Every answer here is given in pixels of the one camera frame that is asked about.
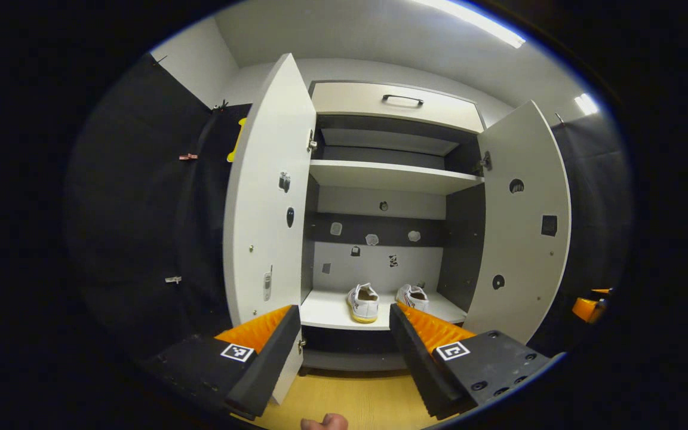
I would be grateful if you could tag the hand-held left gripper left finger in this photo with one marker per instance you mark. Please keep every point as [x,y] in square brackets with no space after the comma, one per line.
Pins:
[269,364]

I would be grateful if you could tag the white shoe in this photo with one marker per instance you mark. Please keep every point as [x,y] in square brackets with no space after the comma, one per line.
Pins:
[414,297]
[365,306]

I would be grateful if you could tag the black backdrop cloth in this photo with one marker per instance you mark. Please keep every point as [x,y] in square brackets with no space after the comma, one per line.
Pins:
[129,227]

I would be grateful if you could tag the white cloth clip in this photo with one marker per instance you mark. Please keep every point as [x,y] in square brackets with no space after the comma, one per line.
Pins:
[172,279]

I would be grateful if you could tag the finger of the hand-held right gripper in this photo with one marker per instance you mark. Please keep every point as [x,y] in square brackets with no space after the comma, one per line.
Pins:
[602,291]
[586,309]

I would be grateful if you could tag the white cabinet door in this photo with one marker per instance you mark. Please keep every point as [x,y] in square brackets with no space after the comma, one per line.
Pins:
[523,251]
[266,209]

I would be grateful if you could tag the black cloth clip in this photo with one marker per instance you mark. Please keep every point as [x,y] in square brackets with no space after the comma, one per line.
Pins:
[559,117]
[159,60]
[221,107]

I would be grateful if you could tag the white shoe cabinet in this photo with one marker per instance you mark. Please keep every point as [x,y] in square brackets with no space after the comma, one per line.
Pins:
[332,310]

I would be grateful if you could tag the white cabinet drawer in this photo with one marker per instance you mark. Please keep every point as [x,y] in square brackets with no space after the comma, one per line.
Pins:
[350,98]

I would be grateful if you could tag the red cloth clip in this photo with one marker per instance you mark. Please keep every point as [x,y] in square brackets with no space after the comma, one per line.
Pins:
[187,156]

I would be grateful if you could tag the long ceiling light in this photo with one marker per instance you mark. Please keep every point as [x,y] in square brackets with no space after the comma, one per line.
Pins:
[481,21]

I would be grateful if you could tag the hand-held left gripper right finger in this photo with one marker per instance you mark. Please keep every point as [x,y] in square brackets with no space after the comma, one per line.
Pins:
[418,364]

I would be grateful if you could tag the small ceiling light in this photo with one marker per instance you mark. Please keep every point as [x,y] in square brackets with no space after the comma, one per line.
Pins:
[586,104]

